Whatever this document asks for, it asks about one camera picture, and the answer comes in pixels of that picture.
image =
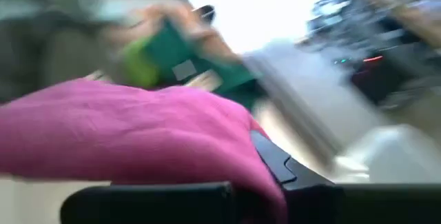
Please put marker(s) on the dark green towel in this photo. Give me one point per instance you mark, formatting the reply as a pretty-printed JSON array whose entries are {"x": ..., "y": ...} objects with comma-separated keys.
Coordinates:
[{"x": 172, "y": 51}]

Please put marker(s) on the black machine with coloured lights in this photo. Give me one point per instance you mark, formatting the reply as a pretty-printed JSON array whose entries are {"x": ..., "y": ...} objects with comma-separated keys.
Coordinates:
[{"x": 396, "y": 79}]

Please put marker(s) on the light blue towel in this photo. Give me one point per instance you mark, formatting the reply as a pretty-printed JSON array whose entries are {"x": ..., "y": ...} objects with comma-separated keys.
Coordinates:
[{"x": 113, "y": 7}]

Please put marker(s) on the lime green towel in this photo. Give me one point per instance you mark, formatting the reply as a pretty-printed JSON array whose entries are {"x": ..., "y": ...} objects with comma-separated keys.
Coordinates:
[{"x": 139, "y": 65}]

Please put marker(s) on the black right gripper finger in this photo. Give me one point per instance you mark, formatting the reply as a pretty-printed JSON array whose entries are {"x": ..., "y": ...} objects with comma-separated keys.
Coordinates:
[{"x": 275, "y": 162}]

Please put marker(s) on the grey towel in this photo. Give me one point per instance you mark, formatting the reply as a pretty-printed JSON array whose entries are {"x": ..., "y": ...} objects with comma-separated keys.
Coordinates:
[{"x": 51, "y": 55}]

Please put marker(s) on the magenta towel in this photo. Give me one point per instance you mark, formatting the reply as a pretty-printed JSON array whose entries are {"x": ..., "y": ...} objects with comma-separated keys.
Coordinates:
[{"x": 120, "y": 131}]

